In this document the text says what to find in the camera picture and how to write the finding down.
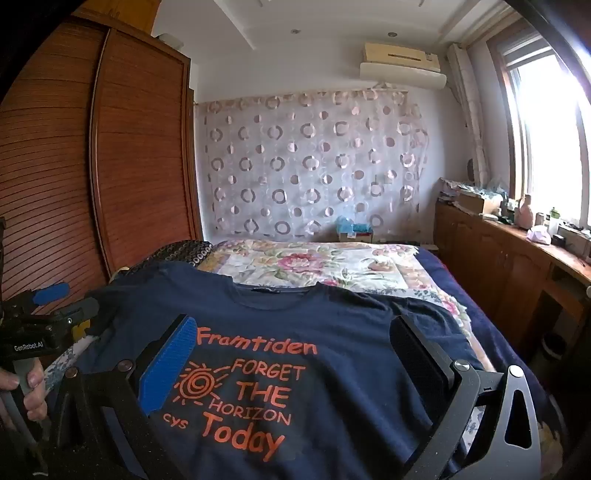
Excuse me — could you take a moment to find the long wooden cabinet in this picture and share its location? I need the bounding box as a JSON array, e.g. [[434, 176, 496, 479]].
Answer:
[[434, 203, 591, 370]]

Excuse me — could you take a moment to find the sheer circle-patterned curtain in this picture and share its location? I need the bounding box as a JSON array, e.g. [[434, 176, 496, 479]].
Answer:
[[194, 83, 428, 243]]

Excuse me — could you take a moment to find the stack of papers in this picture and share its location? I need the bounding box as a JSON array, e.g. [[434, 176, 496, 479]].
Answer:
[[438, 178, 462, 204]]

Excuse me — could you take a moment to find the floral bed quilt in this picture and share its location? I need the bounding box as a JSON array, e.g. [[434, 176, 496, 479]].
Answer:
[[418, 244, 555, 462]]

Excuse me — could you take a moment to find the navy printed t-shirt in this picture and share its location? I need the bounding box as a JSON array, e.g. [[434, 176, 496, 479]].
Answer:
[[74, 261, 497, 480]]

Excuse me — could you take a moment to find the round waste bin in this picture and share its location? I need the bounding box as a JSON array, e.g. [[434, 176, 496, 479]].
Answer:
[[538, 332, 568, 363]]

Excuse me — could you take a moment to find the person's left hand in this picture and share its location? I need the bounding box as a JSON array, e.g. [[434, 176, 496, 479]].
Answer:
[[0, 360, 49, 428]]

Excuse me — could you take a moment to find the tied-back patterned window curtain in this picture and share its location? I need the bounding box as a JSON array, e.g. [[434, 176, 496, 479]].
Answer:
[[447, 44, 490, 185]]

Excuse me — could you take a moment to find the brown louvred wooden wardrobe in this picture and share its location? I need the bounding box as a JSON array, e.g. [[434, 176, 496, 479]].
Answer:
[[0, 10, 204, 319]]

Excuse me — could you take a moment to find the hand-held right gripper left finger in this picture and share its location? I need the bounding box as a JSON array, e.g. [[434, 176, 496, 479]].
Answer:
[[48, 314, 197, 480]]

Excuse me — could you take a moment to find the blue floral bed sheet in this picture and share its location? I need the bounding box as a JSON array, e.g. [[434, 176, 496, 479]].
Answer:
[[41, 335, 485, 462]]

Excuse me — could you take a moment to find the flat cardboard box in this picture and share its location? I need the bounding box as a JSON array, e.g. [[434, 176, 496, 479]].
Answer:
[[457, 189, 502, 215]]

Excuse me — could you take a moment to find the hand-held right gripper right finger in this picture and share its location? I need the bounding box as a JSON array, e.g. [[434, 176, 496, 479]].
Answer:
[[389, 315, 542, 480]]

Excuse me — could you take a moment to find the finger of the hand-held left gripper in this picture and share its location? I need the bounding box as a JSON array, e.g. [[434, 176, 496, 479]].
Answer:
[[2, 282, 71, 317], [51, 296, 101, 326]]

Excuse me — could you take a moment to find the wooden framed window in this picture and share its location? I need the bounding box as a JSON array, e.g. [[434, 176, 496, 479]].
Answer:
[[489, 23, 591, 232]]

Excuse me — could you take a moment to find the dark ring-patterned garment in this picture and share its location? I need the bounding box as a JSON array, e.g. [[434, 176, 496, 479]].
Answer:
[[152, 239, 215, 268]]

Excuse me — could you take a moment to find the cream wall air conditioner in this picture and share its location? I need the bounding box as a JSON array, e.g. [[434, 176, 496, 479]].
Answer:
[[359, 42, 448, 89]]

